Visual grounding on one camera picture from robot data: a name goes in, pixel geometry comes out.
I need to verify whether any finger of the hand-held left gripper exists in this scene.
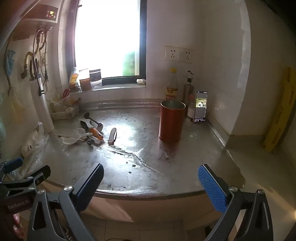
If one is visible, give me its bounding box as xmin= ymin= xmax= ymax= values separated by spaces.
xmin=0 ymin=165 xmax=51 ymax=189
xmin=3 ymin=158 xmax=23 ymax=174

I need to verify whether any steel oil dispenser bottle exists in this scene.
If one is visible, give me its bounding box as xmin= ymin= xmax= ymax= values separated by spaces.
xmin=183 ymin=71 xmax=195 ymax=109

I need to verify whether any brass water valve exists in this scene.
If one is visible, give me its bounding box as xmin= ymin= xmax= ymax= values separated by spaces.
xmin=21 ymin=51 xmax=35 ymax=80

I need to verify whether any blue hanging cloth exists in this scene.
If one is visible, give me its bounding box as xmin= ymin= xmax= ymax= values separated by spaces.
xmin=5 ymin=49 xmax=15 ymax=76

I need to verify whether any salt jar red lid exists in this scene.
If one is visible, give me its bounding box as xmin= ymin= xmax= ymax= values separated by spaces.
xmin=187 ymin=93 xmax=197 ymax=118

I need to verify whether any white rice paddle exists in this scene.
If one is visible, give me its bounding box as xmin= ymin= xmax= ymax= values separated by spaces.
xmin=80 ymin=119 xmax=94 ymax=130

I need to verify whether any smartphone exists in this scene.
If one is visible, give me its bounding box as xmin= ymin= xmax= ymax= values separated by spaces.
xmin=194 ymin=91 xmax=208 ymax=123

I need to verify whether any dark window frame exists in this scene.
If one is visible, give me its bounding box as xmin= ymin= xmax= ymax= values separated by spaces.
xmin=72 ymin=0 xmax=148 ymax=86

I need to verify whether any vinegar bottle yellow cap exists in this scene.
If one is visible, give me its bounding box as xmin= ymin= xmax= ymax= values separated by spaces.
xmin=166 ymin=68 xmax=179 ymax=102

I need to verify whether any wall water heater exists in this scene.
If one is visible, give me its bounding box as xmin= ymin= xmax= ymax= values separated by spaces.
xmin=23 ymin=0 xmax=64 ymax=25

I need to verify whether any clear plastic bag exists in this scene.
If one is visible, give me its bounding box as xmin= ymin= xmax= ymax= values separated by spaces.
xmin=14 ymin=122 xmax=49 ymax=179

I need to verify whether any person's left hand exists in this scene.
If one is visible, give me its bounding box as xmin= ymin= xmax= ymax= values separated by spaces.
xmin=11 ymin=214 xmax=26 ymax=240

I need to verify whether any orange-handled peeler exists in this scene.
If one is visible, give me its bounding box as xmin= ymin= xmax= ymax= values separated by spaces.
xmin=81 ymin=120 xmax=104 ymax=140

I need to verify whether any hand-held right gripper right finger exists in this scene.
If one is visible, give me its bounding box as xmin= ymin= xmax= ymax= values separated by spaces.
xmin=198 ymin=164 xmax=274 ymax=241

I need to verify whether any black power cord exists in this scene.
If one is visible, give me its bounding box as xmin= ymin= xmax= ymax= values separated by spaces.
xmin=32 ymin=25 xmax=50 ymax=93

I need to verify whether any white plastic tray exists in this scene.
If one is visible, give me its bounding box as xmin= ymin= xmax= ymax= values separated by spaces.
xmin=50 ymin=95 xmax=80 ymax=120

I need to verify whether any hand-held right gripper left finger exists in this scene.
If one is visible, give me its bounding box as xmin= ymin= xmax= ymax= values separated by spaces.
xmin=27 ymin=163 xmax=104 ymax=241

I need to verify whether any red metal canister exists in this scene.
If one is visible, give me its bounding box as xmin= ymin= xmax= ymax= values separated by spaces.
xmin=158 ymin=100 xmax=186 ymax=143

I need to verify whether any brown paste jar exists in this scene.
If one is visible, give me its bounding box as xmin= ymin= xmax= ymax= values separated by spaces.
xmin=79 ymin=69 xmax=92 ymax=91

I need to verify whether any white plastic wrap roll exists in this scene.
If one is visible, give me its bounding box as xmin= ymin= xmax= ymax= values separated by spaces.
xmin=30 ymin=74 xmax=55 ymax=133

